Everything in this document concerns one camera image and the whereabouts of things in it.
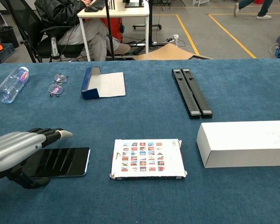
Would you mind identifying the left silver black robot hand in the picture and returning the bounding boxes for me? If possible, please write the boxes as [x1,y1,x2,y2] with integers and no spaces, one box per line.
[0,127,73,189]

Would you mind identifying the black keyboard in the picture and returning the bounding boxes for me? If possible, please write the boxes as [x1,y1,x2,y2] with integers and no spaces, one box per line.
[90,0,106,10]

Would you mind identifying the thin metal frame eyeglasses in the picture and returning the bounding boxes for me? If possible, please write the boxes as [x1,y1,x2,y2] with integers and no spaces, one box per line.
[48,73,69,98]

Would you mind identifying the white power strip on chair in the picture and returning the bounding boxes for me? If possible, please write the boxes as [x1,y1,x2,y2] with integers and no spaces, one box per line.
[50,36,60,56]

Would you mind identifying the walking person in jeans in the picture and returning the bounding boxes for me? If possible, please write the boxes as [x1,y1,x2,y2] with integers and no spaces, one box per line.
[233,0,273,20]

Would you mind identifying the black folding laptop stand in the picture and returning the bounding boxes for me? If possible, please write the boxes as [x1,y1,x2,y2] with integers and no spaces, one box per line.
[171,68,214,119]

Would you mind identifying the black light stand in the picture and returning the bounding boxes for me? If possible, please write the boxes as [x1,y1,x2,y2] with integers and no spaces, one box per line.
[20,39,37,63]

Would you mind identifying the office chair base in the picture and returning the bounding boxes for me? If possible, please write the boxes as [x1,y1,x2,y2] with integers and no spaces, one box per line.
[4,0,84,63]

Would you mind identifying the smartphone teal back black screen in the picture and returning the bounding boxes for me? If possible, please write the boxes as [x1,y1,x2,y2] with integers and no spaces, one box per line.
[22,147,91,178]

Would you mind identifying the blue fabric table cover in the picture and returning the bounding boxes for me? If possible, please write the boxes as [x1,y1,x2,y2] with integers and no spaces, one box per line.
[0,58,280,224]

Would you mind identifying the white power strip with cables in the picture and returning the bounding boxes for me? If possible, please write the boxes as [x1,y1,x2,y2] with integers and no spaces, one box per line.
[167,34,186,47]

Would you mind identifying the white book with picture grid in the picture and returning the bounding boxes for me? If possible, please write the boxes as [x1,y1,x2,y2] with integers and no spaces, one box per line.
[109,139,188,180]

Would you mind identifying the white desk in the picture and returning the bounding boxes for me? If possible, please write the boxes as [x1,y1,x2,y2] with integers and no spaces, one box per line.
[77,0,150,62]

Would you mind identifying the monitor base on desk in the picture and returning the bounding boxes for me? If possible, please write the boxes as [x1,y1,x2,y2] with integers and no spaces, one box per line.
[125,0,145,8]

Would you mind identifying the seated person in black jacket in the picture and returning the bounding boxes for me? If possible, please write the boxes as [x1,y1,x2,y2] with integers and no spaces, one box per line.
[34,0,131,62]

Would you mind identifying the black tripod stand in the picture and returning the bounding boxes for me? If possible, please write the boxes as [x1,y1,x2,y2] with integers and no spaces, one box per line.
[104,0,115,61]

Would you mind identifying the clear plastic water bottle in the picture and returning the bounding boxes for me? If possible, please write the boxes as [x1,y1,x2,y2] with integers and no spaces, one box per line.
[0,66,30,104]

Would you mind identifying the long white cardboard box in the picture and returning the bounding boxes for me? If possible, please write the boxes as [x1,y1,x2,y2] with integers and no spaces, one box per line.
[196,120,280,168]

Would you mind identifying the black rolling stand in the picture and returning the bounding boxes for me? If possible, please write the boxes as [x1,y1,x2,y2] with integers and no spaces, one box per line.
[132,0,162,46]

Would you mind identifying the open blue glasses case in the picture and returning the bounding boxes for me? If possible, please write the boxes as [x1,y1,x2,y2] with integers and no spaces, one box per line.
[81,66,126,100]

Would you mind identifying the flat brown cardboard sheet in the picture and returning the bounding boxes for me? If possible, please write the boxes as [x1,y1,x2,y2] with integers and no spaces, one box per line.
[133,43,212,61]

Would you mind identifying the red container under desk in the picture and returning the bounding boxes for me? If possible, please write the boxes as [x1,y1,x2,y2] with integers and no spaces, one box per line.
[99,18,126,40]

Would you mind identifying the blue plastic crate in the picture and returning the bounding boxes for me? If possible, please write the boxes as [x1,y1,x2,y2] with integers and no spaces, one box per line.
[0,43,16,63]

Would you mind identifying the black trash bin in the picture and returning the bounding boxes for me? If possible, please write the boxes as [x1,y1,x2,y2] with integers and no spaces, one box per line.
[0,26,20,49]

